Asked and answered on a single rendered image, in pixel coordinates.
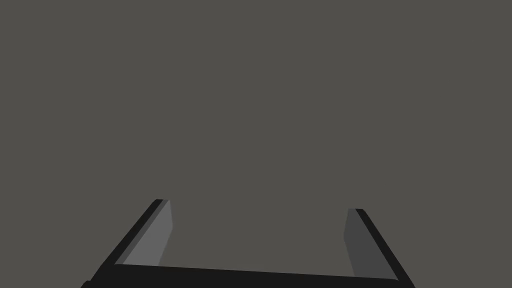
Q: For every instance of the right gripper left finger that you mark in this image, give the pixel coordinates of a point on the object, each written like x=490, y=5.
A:
x=148, y=236

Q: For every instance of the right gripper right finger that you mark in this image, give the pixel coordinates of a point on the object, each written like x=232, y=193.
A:
x=370, y=248

